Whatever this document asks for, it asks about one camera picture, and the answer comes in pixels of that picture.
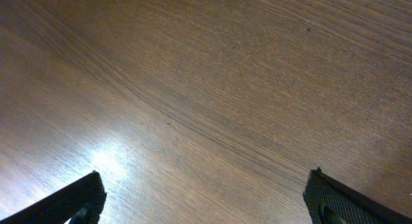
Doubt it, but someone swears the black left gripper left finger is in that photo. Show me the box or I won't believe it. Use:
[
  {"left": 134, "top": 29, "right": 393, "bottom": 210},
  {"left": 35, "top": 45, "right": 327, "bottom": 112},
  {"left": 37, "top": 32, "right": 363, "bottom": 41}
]
[{"left": 1, "top": 171, "right": 107, "bottom": 224}]

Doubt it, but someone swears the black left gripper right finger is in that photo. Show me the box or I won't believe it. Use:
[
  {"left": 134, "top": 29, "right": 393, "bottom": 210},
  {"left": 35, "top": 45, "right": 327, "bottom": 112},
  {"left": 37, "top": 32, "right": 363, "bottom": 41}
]
[{"left": 303, "top": 168, "right": 411, "bottom": 224}]

